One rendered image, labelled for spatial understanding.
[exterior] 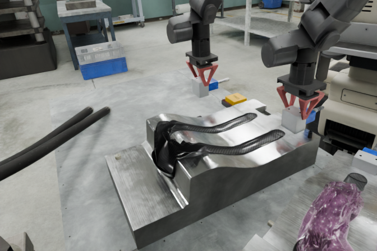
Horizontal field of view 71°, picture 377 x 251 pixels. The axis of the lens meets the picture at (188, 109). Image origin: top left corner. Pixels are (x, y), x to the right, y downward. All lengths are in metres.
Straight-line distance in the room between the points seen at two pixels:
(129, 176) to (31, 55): 3.87
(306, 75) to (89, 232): 0.60
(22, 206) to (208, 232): 1.62
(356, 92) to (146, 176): 0.78
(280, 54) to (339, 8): 0.14
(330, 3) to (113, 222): 0.64
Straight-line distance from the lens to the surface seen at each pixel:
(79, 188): 0.77
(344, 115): 1.10
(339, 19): 0.61
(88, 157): 0.87
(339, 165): 0.73
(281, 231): 0.54
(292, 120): 0.74
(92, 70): 3.78
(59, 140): 0.80
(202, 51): 0.82
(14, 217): 2.04
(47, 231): 1.85
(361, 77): 1.11
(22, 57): 4.45
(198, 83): 0.85
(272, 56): 0.62
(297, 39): 0.63
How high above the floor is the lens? 1.30
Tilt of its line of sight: 29 degrees down
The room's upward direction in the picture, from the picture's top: 4 degrees counter-clockwise
